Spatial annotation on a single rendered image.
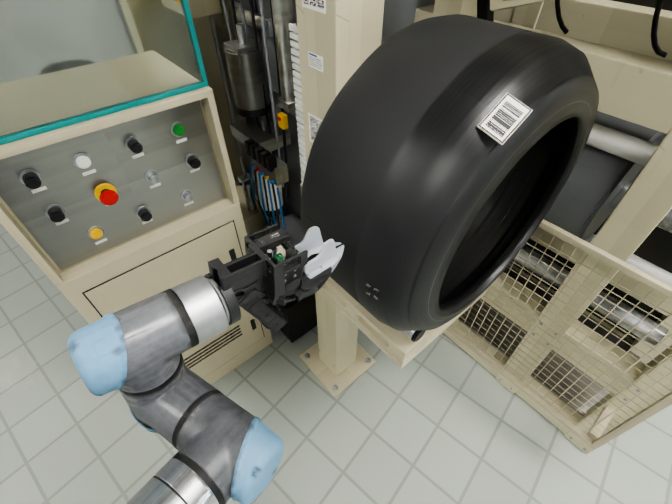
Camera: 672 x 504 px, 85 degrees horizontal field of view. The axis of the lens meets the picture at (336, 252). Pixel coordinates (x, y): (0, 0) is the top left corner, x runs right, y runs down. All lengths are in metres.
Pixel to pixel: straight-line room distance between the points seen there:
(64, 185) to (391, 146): 0.82
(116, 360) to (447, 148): 0.45
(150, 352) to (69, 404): 1.71
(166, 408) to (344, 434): 1.30
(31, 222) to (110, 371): 0.75
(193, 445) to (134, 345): 0.12
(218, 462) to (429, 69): 0.56
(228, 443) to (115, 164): 0.83
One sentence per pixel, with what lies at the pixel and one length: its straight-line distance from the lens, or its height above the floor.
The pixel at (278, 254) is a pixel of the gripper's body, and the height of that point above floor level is 1.31.
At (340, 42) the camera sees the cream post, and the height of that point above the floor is 1.43.
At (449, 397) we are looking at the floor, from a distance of 1.86.
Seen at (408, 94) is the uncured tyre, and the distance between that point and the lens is 0.57.
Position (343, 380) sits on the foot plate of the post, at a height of 0.01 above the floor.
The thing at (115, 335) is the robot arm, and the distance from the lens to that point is 0.44.
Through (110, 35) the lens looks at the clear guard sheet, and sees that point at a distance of 1.01.
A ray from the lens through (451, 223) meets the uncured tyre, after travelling 0.53.
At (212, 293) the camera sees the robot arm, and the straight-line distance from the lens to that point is 0.45.
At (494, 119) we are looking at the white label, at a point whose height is 1.44.
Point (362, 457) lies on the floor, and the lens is 1.71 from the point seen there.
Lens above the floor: 1.65
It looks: 46 degrees down
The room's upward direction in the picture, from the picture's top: straight up
